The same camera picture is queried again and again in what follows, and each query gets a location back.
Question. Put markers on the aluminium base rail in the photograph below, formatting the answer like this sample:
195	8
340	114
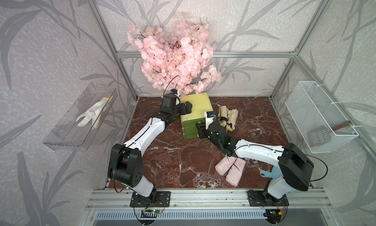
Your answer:
231	198

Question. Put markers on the green pink drawer cabinet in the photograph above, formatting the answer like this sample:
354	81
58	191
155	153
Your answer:
201	104

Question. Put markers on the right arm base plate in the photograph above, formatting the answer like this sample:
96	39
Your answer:
263	199

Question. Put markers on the clear acrylic wall shelf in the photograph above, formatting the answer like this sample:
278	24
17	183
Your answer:
66	135

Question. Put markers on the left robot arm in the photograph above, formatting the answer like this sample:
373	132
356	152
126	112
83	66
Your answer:
126	160

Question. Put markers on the beige folded umbrella right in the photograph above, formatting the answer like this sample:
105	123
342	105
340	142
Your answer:
232	118

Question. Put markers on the brown brush in basket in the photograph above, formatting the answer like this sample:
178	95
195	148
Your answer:
323	134

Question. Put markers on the white wire wall basket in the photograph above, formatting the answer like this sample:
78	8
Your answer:
310	107

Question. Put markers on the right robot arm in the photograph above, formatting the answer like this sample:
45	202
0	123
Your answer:
295	166

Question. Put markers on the pink folded umbrella right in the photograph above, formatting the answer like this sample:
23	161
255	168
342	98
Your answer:
235	173

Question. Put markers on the beige folded umbrella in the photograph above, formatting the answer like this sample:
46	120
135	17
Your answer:
223	116
232	118

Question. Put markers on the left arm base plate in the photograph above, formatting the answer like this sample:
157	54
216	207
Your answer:
156	199

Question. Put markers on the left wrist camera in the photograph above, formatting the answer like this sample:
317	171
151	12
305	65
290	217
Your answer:
174	92

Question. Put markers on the beige folded umbrella left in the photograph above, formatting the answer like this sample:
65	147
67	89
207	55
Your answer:
223	116

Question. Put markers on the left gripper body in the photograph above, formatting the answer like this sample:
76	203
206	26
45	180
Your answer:
178	111

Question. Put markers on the pink cherry blossom tree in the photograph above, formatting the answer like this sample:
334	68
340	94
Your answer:
183	63

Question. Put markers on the blue paddle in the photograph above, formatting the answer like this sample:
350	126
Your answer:
275	172

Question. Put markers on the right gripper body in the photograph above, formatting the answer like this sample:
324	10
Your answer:
208	135

